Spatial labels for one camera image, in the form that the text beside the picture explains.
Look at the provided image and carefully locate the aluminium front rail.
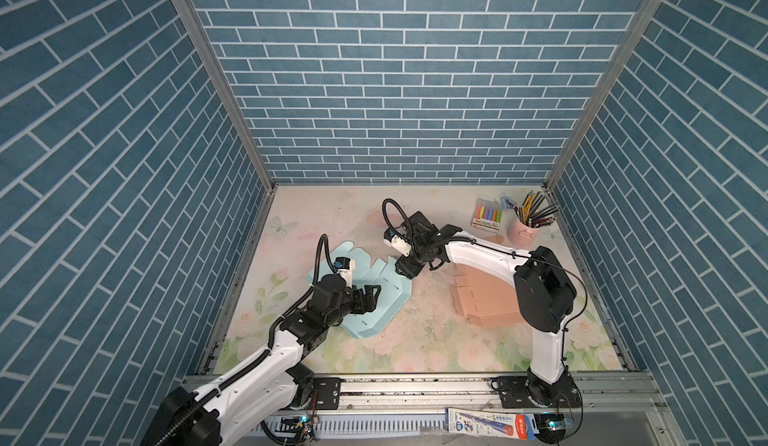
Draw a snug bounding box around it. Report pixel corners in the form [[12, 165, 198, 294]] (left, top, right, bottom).
[[182, 371, 684, 445]]

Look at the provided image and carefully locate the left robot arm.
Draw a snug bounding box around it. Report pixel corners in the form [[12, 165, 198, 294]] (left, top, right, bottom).
[[141, 273, 382, 445]]

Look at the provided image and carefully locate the white blue red package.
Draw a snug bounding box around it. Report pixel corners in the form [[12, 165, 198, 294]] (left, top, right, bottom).
[[446, 408, 538, 440]]

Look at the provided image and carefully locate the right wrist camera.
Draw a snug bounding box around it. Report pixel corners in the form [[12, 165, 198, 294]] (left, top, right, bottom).
[[384, 228, 412, 256]]

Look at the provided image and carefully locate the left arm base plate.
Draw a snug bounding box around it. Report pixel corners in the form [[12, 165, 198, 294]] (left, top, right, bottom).
[[288, 377, 342, 411]]

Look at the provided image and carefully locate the light blue paper box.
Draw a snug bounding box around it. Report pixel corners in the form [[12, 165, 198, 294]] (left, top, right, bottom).
[[331, 241, 412, 339]]

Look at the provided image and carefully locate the coloured pencils bundle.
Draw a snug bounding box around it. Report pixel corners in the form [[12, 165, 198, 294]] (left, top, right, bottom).
[[513, 191, 559, 228]]

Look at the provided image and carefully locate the pink pencil cup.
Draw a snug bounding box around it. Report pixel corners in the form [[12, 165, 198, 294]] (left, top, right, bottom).
[[507, 215, 540, 250]]

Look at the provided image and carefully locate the box of coloured markers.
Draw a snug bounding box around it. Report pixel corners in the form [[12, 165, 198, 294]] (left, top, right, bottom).
[[470, 198, 503, 232]]

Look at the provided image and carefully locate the pink flat paper box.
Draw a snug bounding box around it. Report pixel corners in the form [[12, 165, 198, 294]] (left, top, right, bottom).
[[451, 265, 525, 328]]

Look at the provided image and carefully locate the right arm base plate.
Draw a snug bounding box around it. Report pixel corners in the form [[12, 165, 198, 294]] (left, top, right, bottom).
[[490, 370, 583, 409]]

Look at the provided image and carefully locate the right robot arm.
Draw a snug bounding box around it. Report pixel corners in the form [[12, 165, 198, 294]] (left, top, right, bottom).
[[384, 211, 577, 407]]

